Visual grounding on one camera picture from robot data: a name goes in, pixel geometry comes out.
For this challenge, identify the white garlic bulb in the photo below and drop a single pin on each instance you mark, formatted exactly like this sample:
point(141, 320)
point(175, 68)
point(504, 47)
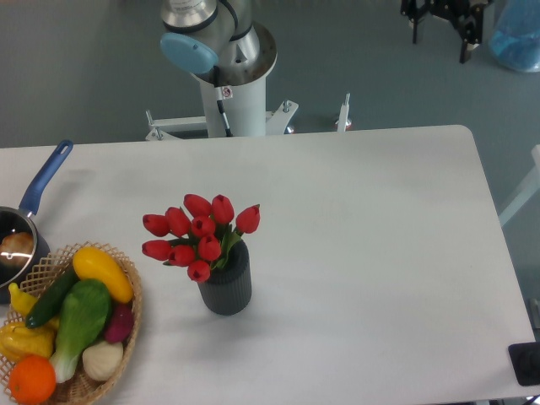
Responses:
point(101, 360)

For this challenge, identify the blue handled saucepan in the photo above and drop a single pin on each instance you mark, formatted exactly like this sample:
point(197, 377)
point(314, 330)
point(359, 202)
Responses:
point(20, 219)

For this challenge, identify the dark green cucumber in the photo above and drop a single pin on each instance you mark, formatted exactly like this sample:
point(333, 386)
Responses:
point(50, 302)

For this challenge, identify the yellow bell pepper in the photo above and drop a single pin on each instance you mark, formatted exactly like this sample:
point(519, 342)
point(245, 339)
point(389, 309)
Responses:
point(19, 342)

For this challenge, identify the red tulip bouquet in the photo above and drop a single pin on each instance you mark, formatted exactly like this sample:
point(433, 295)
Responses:
point(203, 236)

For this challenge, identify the brown bread in pan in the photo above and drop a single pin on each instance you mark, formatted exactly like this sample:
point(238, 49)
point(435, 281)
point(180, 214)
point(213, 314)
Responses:
point(17, 249)

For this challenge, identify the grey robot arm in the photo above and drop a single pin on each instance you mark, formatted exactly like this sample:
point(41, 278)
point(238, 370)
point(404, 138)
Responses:
point(219, 43)

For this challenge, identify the green bok choy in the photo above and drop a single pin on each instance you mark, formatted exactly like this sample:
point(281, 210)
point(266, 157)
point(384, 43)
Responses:
point(84, 312)

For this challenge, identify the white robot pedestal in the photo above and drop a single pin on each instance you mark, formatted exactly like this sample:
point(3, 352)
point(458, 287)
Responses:
point(229, 111)

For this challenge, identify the dark grey ribbed vase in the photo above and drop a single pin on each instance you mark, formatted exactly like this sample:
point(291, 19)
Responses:
point(229, 291)

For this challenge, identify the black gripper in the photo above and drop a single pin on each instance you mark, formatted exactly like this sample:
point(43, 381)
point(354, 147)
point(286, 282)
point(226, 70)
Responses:
point(462, 14)

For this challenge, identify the white frame at right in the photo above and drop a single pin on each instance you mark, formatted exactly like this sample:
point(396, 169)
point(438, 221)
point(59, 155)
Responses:
point(523, 192)

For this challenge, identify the purple red vegetable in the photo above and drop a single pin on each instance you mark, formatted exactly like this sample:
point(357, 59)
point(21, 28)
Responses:
point(120, 324)

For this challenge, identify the small yellow pepper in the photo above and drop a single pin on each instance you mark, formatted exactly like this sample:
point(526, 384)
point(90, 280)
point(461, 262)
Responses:
point(21, 301)

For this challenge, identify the yellow squash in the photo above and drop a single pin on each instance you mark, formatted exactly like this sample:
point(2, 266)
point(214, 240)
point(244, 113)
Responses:
point(89, 262)

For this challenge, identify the orange fruit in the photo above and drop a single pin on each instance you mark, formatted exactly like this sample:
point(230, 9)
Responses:
point(32, 380)

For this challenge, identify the black device at table edge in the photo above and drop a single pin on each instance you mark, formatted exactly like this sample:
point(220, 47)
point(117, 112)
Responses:
point(525, 362)

